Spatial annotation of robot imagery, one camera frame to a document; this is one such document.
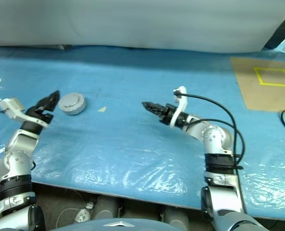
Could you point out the white backdrop board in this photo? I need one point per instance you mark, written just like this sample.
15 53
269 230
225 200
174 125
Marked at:
132 21

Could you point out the grey robot torso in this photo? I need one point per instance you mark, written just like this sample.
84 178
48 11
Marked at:
113 226

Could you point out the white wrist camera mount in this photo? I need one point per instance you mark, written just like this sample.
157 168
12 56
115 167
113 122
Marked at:
182 106
11 107

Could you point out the grey rounded cylinder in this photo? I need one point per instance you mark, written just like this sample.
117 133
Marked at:
175 216
106 207

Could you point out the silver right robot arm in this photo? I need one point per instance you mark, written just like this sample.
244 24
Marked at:
214 137

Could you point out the small tan paper scrap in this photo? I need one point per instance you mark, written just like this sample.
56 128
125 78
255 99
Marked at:
102 109

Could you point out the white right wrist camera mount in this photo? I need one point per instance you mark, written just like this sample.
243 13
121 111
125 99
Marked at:
182 106

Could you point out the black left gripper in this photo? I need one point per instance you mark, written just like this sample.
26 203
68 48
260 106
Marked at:
40 115

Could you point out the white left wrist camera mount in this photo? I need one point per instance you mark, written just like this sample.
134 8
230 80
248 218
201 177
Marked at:
11 107

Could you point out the brown cardboard sheet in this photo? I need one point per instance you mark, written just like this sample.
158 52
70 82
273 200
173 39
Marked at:
257 96

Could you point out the small white plastic plug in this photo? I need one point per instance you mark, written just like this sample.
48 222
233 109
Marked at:
82 214

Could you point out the silver round motor cover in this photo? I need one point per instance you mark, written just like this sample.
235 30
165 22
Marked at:
70 102

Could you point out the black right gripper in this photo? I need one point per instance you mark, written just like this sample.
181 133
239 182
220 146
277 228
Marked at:
167 114

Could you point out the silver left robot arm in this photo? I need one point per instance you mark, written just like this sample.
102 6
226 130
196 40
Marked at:
17 161

